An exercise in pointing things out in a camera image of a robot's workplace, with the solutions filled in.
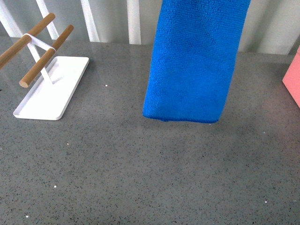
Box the blue microfiber cloth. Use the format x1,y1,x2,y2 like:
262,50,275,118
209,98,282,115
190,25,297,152
142,0,250,123

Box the white towel rack stand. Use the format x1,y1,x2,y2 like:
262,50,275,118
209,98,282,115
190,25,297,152
0,13,90,120

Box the pink plastic box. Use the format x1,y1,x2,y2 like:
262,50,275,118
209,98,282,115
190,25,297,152
282,47,300,107

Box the white pleated curtain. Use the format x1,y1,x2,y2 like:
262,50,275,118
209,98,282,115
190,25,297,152
0,0,300,55

